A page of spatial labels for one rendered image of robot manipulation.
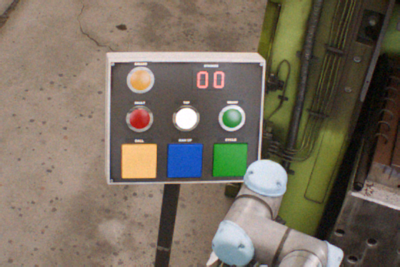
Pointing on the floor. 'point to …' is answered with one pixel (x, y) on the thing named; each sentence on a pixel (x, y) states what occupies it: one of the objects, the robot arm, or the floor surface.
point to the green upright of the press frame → (351, 116)
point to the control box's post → (167, 223)
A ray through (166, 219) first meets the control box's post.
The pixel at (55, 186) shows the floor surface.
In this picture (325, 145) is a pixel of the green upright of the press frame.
